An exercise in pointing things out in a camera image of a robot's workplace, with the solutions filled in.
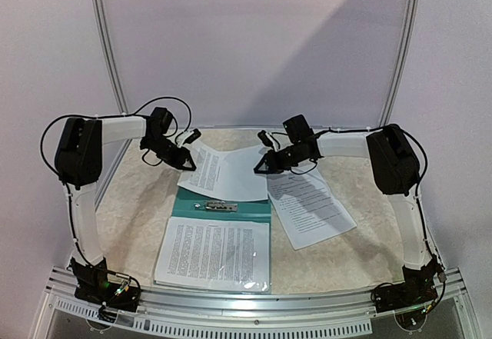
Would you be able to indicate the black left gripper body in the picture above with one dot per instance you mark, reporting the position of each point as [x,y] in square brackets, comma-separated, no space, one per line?
[159,147]

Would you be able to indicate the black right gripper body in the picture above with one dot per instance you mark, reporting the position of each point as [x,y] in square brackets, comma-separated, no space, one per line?
[274,161]

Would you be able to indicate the printed text sheet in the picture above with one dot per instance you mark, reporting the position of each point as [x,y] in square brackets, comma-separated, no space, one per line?
[226,175]
[213,255]

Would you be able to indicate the green file folder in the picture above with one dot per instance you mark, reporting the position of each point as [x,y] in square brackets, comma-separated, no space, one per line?
[258,211]

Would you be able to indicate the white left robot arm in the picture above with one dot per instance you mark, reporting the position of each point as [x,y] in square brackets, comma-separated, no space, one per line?
[78,163]

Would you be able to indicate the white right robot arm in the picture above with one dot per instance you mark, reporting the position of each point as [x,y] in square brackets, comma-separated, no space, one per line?
[396,169]

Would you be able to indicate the metal folder clip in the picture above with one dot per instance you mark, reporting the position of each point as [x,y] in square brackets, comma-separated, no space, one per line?
[216,205]

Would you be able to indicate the white paper stack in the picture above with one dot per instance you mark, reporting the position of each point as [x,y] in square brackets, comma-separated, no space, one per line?
[308,211]

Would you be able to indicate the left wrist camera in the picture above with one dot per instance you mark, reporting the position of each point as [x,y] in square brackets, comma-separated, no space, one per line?
[187,137]

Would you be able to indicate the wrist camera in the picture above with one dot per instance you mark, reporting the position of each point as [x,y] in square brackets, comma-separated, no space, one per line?
[187,137]
[296,128]

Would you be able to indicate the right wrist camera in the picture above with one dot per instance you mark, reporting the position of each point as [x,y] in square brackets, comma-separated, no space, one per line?
[296,128]

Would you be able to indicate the right aluminium corner post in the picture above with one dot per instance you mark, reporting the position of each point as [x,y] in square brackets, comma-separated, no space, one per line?
[402,52]

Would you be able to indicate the aluminium corner post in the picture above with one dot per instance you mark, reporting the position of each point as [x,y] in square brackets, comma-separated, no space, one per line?
[402,52]
[109,55]

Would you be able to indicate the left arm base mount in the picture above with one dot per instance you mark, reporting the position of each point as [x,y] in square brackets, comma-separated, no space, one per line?
[108,289]

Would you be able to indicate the aluminium front rail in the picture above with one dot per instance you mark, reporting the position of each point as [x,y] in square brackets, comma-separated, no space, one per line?
[166,313]

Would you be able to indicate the left aluminium corner post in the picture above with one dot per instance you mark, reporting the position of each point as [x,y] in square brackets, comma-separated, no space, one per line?
[109,55]

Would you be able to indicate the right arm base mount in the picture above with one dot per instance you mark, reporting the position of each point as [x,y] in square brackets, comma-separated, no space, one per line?
[424,286]

